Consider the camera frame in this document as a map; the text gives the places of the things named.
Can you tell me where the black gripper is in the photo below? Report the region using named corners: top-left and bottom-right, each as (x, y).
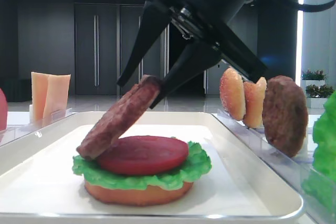
top-left (117, 0), bottom-right (266, 109)

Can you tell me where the brown meat patty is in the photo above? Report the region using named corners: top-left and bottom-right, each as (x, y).
top-left (262, 76), bottom-right (308, 157)
top-left (77, 75), bottom-right (161, 160)

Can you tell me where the red tomato slice on tray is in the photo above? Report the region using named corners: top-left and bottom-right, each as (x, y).
top-left (96, 135), bottom-right (188, 176)

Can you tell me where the green lettuce leaf on tray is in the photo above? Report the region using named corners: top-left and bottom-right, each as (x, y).
top-left (72, 141), bottom-right (212, 190)

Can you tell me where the standing red tomato slice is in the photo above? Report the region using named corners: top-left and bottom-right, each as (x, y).
top-left (0, 89), bottom-right (8, 131)

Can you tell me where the standing green lettuce leaf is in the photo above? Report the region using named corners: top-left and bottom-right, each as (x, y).
top-left (302, 93), bottom-right (335, 208)

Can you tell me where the left bun slice top right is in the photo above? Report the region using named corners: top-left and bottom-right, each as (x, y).
top-left (219, 67), bottom-right (246, 121)

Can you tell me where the bun slice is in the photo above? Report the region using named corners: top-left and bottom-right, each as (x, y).
top-left (243, 77), bottom-right (267, 128)
top-left (219, 67), bottom-right (246, 121)

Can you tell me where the white planter with flowers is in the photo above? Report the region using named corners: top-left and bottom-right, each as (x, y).
top-left (301, 69), bottom-right (334, 109)

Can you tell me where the bottom bun on tray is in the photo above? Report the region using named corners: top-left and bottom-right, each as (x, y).
top-left (84, 179), bottom-right (194, 207)

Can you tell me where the white rectangular metal tray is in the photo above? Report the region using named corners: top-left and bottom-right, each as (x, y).
top-left (1, 112), bottom-right (304, 223)

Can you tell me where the right long clear acrylic rail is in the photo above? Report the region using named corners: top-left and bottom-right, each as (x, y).
top-left (215, 109), bottom-right (335, 223)

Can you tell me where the long clear acrylic rail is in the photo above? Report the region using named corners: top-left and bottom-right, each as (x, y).
top-left (215, 109), bottom-right (335, 223)
top-left (1, 108), bottom-right (73, 146)

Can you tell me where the left long clear acrylic rail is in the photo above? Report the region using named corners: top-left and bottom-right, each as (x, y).
top-left (1, 108), bottom-right (73, 146)

